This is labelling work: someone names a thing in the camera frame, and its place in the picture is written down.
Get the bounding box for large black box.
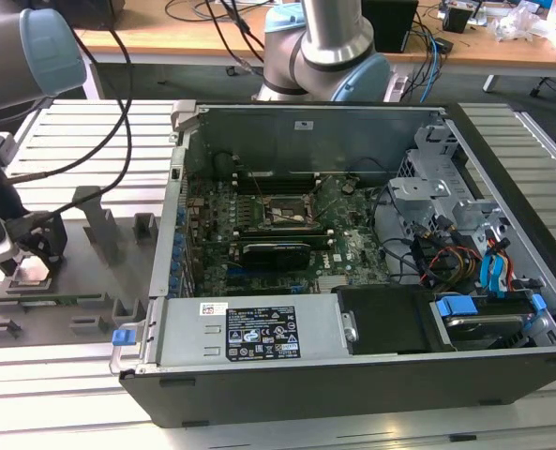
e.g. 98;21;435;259
68;0;127;29

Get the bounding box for blue cable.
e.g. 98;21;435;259
425;35;443;102

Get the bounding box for black camera cable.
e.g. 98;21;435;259
3;25;136;224

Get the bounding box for long wooden desk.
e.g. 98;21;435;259
70;0;556;102

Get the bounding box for black RAM slot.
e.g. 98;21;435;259
233;172;320;180
233;182;322;190
233;177;321;185
233;230;330;238
233;225;328;233
234;235;332;244
233;187;323;196

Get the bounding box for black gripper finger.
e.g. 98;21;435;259
0;255;22;278
17;212;69;273

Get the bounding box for small black box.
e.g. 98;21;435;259
443;7;474;34

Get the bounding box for metal socket cover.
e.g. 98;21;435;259
308;177;345;221

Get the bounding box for silver CPU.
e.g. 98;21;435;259
14;262;49;285

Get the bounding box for grey power supply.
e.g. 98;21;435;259
134;293;359;374

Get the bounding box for CPU socket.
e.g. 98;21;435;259
260;192;320;232

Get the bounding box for red yellow power wires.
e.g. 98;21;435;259
411;233;483;290

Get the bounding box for black graphics card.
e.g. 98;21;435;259
237;239;312;272

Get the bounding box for grey parts rack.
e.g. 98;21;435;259
0;186;161;351

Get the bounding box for grey metal drive cage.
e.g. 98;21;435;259
383;119;511;235

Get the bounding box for round black component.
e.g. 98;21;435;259
213;151;235;175

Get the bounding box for grey plastic case latch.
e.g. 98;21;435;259
171;99;199;133

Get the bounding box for black plastic shroud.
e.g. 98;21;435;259
331;283;458;356

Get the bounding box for blue flat wire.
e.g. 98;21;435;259
480;238;513;301

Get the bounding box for clear plastic bag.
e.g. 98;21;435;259
490;3;549;42

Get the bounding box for green RAM stick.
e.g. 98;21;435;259
19;294;80;307

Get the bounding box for hard disk in blue carrier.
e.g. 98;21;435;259
428;293;549;352

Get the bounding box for small silver heatsink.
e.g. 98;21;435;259
318;275;350;294

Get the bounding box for orange flat wire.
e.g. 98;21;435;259
502;250;518;294

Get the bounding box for green motherboard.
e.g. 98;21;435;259
183;172;396;299

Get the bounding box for black PC case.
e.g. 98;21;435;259
110;99;556;428

